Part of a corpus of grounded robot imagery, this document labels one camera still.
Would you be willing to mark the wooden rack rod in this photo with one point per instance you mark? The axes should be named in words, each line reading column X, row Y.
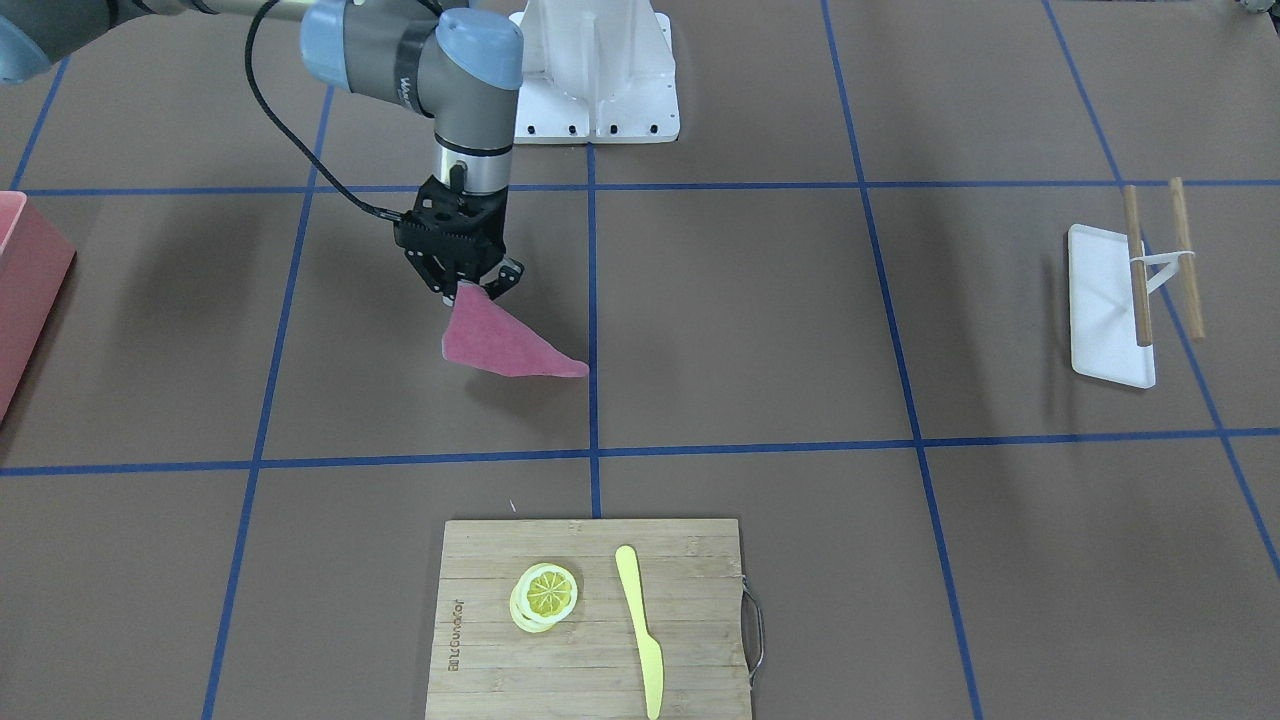
column 1137, row 268
column 1194, row 321

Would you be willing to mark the white camera post base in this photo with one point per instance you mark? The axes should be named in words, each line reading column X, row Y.
column 596, row 72

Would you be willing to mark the bamboo cutting board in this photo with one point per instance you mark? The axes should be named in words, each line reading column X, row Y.
column 586, row 667

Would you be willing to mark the wooden rack rod far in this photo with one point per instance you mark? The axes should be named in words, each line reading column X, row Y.
column 1194, row 321

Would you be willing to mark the pink plastic tray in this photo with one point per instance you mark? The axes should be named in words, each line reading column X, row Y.
column 35, row 259

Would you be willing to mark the pink wiping cloth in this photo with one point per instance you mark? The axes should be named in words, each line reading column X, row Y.
column 483, row 335

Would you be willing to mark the white cloth rack tray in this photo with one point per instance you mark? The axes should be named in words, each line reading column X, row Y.
column 1103, row 328

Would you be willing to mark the wooden rack rod near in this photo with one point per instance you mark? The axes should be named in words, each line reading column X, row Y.
column 1137, row 268

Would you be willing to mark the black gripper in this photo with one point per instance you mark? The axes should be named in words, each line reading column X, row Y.
column 493, row 222

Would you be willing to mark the yellow plastic knife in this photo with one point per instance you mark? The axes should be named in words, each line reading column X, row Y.
column 648, row 648

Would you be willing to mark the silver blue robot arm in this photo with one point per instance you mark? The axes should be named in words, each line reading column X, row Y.
column 458, row 66

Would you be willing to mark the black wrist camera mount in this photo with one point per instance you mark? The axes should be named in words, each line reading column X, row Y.
column 419, row 236

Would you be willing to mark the yellow lemon slices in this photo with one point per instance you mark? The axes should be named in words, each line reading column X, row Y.
column 543, row 596

